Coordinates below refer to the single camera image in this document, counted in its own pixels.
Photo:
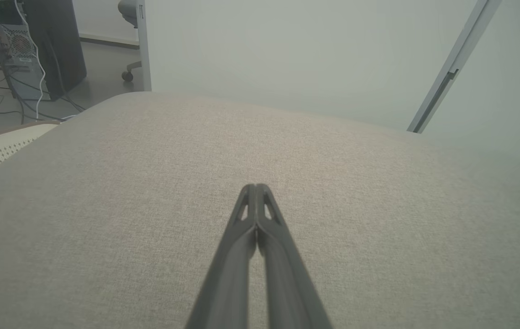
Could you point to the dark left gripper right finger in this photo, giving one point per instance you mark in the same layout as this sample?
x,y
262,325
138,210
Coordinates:
x,y
287,283

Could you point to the grey office chair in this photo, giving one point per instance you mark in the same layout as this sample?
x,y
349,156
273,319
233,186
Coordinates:
x,y
127,11

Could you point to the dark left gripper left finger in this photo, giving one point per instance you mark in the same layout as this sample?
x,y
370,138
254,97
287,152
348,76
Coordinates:
x,y
228,283

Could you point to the computer tower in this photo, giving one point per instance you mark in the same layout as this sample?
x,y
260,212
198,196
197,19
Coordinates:
x,y
54,45

